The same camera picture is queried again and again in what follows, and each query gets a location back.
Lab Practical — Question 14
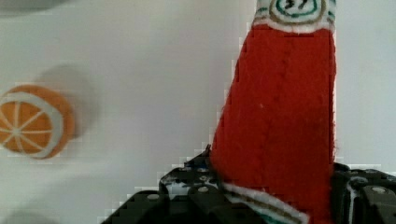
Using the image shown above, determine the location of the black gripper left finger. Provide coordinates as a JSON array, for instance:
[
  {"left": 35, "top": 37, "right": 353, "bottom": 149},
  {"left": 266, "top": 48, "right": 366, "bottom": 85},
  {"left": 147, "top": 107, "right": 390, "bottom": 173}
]
[{"left": 101, "top": 146, "right": 267, "bottom": 224}]

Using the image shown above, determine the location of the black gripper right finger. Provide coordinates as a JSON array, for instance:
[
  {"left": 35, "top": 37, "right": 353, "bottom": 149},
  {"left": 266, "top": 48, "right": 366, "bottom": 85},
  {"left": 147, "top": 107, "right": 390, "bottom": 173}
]
[{"left": 331, "top": 163, "right": 396, "bottom": 224}]

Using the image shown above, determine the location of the red plush ketchup bottle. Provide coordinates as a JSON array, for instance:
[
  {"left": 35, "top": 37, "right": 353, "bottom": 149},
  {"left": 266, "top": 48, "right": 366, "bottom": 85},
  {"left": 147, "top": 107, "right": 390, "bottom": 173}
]
[{"left": 210, "top": 0, "right": 336, "bottom": 224}]

